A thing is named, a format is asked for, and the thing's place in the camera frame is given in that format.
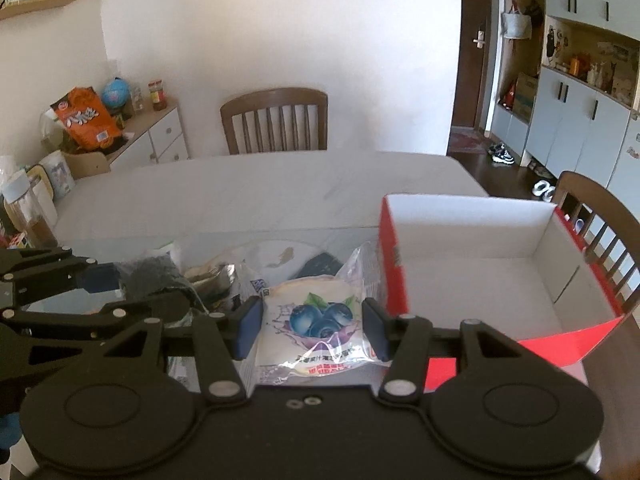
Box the red white cardboard box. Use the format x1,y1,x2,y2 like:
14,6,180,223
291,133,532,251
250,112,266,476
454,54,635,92
378,194,623,367

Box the orange snack bag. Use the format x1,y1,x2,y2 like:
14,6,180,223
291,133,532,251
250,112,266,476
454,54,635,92
50,87,125,153

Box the white drawer sideboard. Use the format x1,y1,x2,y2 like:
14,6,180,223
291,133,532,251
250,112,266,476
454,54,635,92
106,103,190,171

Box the grey hanging tote bag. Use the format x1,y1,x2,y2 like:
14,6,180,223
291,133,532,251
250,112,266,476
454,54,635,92
501,0,533,40

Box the wooden chair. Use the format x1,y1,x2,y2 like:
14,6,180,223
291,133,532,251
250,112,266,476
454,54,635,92
552,171,639,315
220,87,329,155

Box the blue globe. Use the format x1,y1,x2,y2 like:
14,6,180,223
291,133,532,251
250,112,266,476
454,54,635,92
101,78,130,110

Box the red lid jar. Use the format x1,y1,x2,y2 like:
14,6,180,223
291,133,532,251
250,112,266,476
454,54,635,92
148,79,168,112

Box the right wooden chair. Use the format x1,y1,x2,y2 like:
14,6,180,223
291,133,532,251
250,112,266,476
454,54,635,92
552,171,639,315

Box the blueberry bread packet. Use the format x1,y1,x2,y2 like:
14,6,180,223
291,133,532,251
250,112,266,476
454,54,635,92
253,242,386,387

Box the white sneakers pair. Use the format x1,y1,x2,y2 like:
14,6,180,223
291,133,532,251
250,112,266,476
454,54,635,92
532,180,555,203

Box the far wooden chair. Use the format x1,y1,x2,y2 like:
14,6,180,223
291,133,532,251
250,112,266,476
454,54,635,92
220,87,329,155

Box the wooden wall shelf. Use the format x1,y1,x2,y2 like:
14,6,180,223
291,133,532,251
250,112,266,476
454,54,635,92
0,0,77,21

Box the dark wooden door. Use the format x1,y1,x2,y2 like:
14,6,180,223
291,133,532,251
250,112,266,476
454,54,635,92
447,0,491,154

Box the black snack packet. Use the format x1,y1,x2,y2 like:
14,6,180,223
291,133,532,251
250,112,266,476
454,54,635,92
115,254,198,301

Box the white wall cabinet unit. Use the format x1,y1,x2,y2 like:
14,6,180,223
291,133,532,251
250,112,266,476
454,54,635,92
490,0,639,212

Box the silver foil snack wrapper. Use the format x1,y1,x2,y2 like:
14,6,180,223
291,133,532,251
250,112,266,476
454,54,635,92
184,262,236,306

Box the black white sneakers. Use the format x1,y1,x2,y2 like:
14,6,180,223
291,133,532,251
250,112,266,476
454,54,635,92
487,143,515,166

